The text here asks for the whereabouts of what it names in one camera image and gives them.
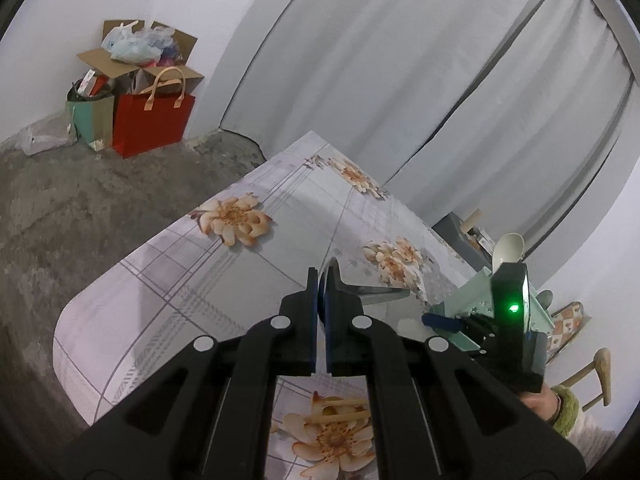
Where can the wooden chair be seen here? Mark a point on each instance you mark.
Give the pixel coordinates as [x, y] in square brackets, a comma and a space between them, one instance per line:
[597, 375]

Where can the person's right forearm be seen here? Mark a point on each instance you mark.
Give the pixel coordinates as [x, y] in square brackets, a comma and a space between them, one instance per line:
[570, 410]

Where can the person's right hand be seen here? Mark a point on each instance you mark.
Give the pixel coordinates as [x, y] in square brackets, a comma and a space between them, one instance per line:
[542, 404]

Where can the white ceramic spoon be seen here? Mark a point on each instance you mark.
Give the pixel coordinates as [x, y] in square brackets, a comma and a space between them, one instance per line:
[507, 250]

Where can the green gift bag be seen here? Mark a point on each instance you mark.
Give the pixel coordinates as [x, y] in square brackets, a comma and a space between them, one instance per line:
[92, 120]

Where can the grey storage box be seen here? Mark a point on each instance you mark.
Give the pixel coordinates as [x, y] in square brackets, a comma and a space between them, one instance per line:
[455, 232]

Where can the checkered chair cushion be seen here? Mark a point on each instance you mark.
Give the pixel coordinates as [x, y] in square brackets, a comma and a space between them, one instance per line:
[565, 327]

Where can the grey curtain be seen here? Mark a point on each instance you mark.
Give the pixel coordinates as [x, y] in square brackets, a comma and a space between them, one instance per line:
[400, 85]

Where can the floral checked tablecloth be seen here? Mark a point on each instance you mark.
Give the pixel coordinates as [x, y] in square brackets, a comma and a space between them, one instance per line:
[200, 285]

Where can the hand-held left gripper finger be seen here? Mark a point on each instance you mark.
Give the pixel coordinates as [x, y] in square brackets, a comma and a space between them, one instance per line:
[324, 310]
[313, 310]

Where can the red gift bag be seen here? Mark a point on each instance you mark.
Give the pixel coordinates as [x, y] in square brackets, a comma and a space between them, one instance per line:
[150, 125]

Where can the cardboard box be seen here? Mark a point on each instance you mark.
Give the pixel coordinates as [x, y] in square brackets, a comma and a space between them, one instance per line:
[100, 60]

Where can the white plastic bag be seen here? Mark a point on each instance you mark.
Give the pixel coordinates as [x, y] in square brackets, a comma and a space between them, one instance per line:
[125, 42]

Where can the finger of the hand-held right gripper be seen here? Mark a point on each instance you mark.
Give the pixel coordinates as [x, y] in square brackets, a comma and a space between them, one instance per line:
[440, 322]

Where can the green star-holed utensil holder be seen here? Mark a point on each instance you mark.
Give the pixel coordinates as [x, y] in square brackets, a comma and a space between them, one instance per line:
[470, 300]

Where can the clear plastic bag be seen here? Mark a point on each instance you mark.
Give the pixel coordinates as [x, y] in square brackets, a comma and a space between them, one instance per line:
[40, 137]

